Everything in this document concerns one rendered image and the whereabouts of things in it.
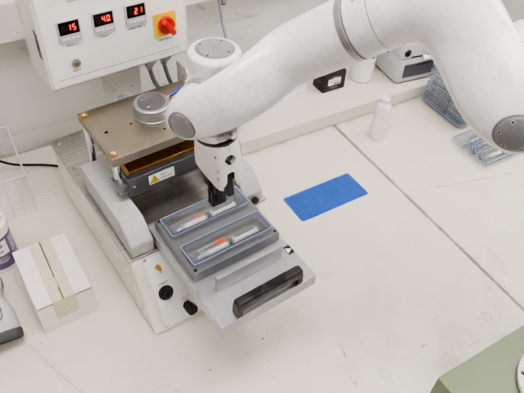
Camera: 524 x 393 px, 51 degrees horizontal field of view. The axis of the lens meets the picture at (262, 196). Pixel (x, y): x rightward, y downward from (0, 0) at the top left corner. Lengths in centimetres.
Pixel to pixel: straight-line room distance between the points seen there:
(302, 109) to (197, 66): 98
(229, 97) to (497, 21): 35
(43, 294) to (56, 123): 65
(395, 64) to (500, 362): 107
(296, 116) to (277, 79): 98
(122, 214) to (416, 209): 82
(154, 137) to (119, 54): 21
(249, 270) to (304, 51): 48
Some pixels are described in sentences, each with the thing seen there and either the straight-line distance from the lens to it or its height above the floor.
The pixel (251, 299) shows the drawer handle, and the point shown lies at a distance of 101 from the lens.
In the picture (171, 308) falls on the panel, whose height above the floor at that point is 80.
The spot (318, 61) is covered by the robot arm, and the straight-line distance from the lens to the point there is 76.
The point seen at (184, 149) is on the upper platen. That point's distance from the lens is 122.
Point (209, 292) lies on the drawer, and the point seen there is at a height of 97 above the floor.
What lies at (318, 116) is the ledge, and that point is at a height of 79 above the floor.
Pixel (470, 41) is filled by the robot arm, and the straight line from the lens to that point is 70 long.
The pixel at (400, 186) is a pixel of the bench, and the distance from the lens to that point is 165.
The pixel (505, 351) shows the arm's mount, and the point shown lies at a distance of 128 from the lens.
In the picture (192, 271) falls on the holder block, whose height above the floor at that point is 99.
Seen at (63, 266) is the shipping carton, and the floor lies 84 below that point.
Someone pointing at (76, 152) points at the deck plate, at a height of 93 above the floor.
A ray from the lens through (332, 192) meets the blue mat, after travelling 158.
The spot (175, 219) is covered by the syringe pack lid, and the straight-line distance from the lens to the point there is 114.
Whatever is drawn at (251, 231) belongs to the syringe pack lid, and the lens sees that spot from 112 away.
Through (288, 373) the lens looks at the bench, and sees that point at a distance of 124.
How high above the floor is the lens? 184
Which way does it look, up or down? 45 degrees down
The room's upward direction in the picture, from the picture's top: 4 degrees clockwise
